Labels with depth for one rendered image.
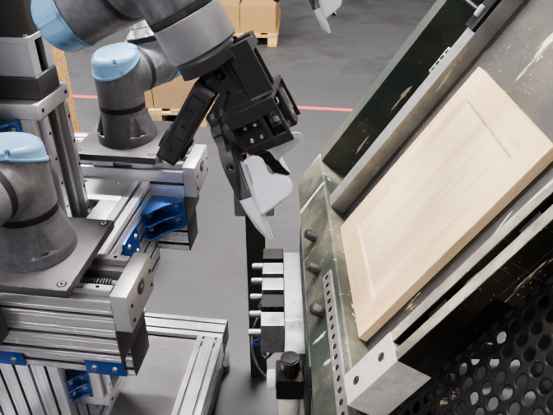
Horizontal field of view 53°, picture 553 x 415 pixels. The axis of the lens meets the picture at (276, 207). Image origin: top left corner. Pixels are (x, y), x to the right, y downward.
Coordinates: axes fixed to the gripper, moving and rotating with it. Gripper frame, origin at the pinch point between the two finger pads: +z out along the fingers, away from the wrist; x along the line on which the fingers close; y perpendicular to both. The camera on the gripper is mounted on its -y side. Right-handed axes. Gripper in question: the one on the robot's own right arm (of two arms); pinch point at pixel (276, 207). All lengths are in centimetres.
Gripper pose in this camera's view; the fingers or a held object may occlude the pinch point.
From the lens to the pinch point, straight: 67.9
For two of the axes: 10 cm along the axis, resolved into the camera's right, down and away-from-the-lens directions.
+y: 8.8, -3.3, -3.5
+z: 4.6, 7.8, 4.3
